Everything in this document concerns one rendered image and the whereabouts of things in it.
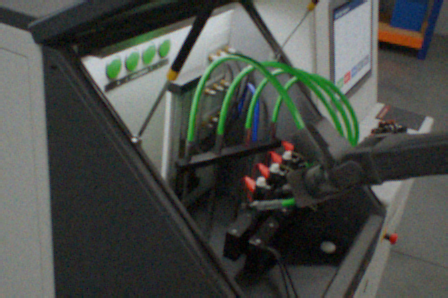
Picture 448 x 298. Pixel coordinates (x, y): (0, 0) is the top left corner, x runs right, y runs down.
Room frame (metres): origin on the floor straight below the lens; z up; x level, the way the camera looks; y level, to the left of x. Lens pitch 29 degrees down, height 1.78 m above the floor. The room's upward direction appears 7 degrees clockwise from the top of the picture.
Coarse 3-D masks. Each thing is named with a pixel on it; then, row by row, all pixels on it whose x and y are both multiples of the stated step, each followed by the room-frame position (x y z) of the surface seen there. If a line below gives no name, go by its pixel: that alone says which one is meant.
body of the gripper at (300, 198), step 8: (304, 168) 0.84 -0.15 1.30; (312, 168) 0.84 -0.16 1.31; (288, 176) 0.83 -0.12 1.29; (296, 176) 0.83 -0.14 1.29; (304, 176) 0.83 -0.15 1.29; (312, 176) 0.80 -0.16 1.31; (296, 184) 0.82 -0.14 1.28; (304, 184) 0.82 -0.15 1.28; (312, 184) 0.79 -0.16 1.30; (296, 192) 0.81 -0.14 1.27; (304, 192) 0.82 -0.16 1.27; (312, 192) 0.80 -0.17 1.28; (320, 192) 0.78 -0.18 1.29; (344, 192) 0.83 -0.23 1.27; (296, 200) 0.80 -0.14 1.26; (304, 200) 0.81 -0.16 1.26; (312, 200) 0.81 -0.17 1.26; (320, 200) 0.81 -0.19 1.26
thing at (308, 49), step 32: (256, 0) 1.49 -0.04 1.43; (288, 0) 1.45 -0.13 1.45; (320, 0) 1.49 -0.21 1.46; (288, 32) 1.45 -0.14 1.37; (320, 32) 1.48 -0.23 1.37; (320, 64) 1.46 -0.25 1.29; (352, 96) 1.72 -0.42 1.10; (352, 128) 1.72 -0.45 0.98; (384, 224) 1.30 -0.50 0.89; (384, 256) 1.73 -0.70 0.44
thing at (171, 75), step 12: (216, 0) 0.77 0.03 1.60; (204, 12) 0.78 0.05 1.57; (204, 24) 0.78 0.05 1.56; (192, 36) 0.79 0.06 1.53; (180, 48) 0.80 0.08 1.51; (192, 48) 0.80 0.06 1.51; (180, 60) 0.80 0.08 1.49; (168, 72) 0.81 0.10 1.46; (168, 84) 0.82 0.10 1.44; (156, 108) 0.83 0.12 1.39
